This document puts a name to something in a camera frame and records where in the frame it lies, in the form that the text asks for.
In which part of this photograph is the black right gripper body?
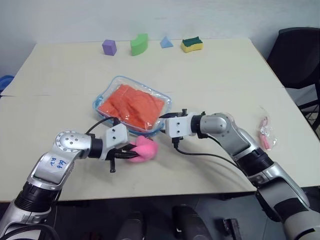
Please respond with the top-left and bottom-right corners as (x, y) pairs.
(175, 108), (189, 119)

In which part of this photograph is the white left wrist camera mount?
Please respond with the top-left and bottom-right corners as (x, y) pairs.
(98, 123), (130, 161)

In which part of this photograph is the yellow green sponge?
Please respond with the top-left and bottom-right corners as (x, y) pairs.
(180, 36), (204, 54)

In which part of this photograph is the orange cloth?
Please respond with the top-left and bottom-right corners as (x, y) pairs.
(98, 84), (168, 131)

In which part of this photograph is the blue plastic object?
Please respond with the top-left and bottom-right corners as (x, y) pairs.
(0, 74), (14, 94)

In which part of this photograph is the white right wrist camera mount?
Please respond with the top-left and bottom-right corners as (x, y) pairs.
(163, 114), (199, 139)

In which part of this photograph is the black office chair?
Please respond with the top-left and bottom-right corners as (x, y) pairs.
(265, 26), (320, 131)

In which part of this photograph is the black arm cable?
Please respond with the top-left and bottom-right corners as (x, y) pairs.
(84, 116), (120, 136)
(171, 136), (250, 177)

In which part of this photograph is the purple foam block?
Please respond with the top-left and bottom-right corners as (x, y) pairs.
(101, 39), (118, 57)

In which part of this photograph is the small bag with pink items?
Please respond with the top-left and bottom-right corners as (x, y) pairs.
(255, 105), (277, 152)

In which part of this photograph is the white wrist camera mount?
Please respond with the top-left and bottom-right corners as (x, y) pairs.
(98, 123), (130, 161)
(163, 114), (199, 139)

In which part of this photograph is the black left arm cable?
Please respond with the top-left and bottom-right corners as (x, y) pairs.
(84, 116), (120, 136)

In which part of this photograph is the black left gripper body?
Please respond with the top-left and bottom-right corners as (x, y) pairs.
(106, 146), (126, 162)

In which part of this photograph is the blue foam pyramid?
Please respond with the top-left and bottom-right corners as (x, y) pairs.
(159, 36), (174, 49)

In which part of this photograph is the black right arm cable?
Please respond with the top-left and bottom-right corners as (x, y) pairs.
(171, 136), (250, 177)

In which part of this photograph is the pink fuzzy ball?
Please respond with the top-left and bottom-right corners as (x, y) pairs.
(126, 136), (160, 164)

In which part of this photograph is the green curved foam block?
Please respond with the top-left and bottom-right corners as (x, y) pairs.
(130, 33), (150, 57)

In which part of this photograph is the clear plastic zipper pouch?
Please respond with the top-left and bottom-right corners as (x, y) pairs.
(92, 75), (174, 137)

